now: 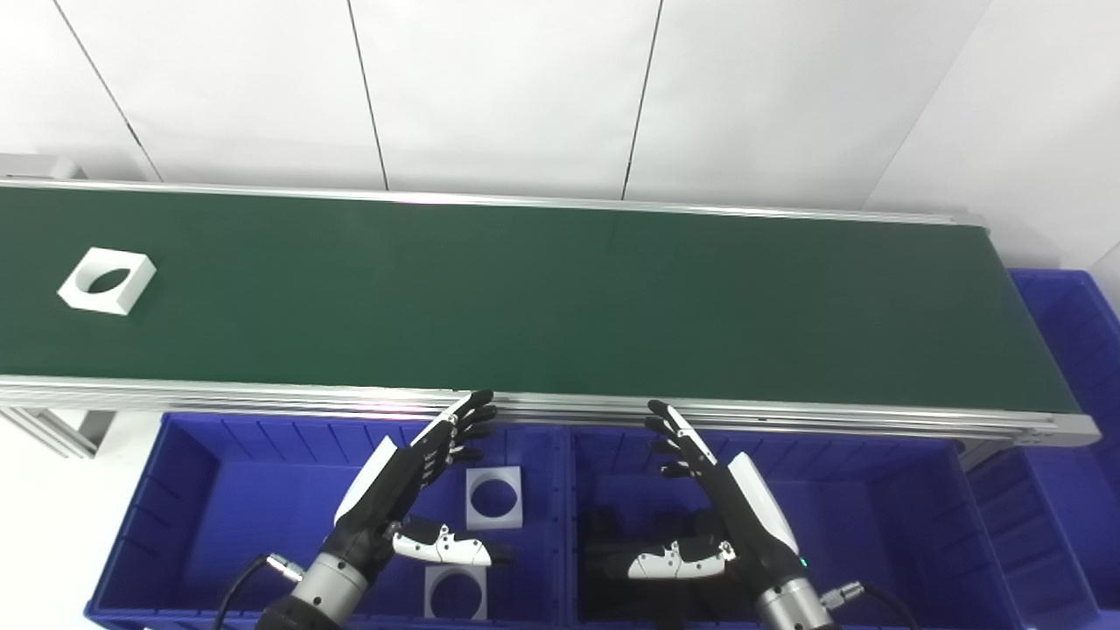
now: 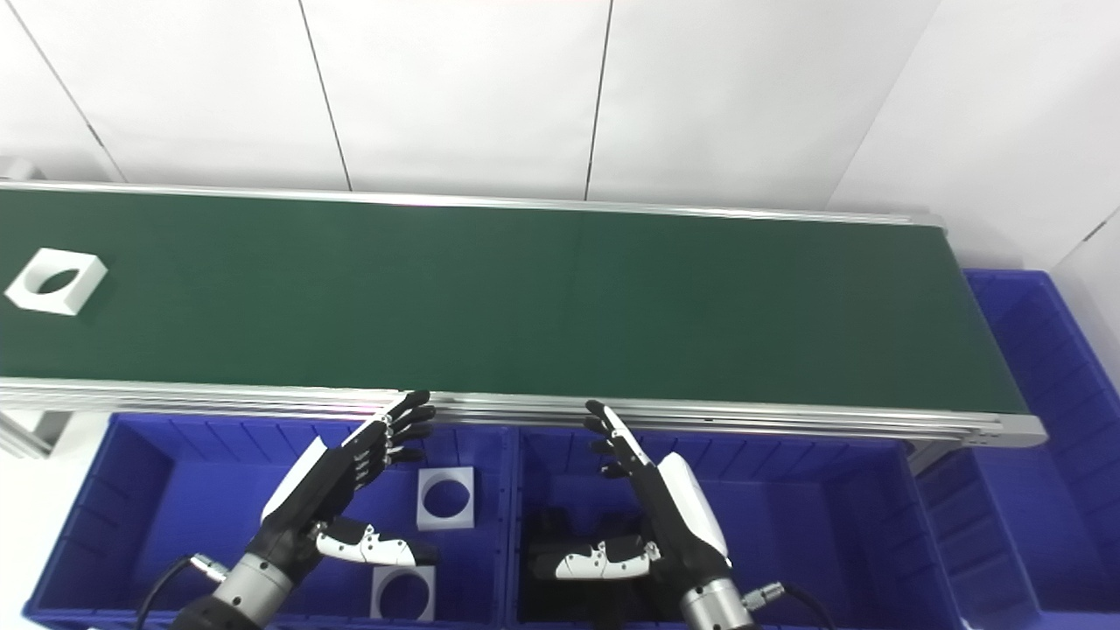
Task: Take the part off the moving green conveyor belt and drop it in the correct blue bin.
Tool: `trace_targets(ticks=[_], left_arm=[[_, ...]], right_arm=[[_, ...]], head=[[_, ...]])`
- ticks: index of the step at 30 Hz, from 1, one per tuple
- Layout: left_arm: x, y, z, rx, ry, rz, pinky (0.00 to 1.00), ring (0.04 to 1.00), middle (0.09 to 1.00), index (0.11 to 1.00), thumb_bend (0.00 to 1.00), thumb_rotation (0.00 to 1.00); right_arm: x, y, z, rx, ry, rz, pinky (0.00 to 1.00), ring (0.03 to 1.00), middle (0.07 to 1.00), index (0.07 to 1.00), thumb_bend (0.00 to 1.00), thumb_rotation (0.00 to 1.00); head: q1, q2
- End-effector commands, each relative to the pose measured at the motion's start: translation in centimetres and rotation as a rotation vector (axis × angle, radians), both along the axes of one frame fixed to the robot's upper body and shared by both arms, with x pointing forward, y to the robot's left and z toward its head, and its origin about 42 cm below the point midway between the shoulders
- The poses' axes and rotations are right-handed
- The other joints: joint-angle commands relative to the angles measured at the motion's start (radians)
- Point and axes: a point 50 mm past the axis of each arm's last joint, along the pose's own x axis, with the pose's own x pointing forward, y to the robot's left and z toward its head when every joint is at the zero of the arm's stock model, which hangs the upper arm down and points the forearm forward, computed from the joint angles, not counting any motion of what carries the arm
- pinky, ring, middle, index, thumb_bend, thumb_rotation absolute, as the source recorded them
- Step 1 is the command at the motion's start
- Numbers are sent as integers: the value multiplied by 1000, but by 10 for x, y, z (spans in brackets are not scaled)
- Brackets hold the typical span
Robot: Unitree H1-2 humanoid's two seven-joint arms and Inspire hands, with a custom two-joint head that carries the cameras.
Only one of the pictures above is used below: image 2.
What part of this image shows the green conveyor belt aluminium frame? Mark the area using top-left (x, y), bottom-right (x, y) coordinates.
top-left (0, 179), bottom-right (1049, 450)

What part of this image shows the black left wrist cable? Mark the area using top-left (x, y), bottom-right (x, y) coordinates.
top-left (133, 553), bottom-right (234, 630)

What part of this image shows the white square part with hole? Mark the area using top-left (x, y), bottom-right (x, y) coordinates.
top-left (416, 466), bottom-right (476, 532)
top-left (4, 248), bottom-right (109, 317)
top-left (370, 565), bottom-right (437, 623)

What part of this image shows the aluminium conveyor leg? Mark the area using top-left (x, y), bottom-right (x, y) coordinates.
top-left (0, 408), bottom-right (73, 461)

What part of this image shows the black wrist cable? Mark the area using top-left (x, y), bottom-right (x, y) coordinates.
top-left (133, 553), bottom-right (234, 630)
top-left (742, 582), bottom-right (837, 630)

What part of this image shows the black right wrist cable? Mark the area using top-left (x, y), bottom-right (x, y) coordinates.
top-left (742, 582), bottom-right (837, 630)

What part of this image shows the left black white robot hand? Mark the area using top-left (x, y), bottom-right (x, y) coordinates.
top-left (249, 390), bottom-right (439, 579)

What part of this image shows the blue plastic bin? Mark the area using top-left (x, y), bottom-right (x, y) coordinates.
top-left (507, 426), bottom-right (963, 630)
top-left (914, 269), bottom-right (1120, 630)
top-left (22, 413), bottom-right (519, 630)

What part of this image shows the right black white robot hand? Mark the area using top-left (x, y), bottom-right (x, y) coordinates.
top-left (528, 400), bottom-right (732, 597)

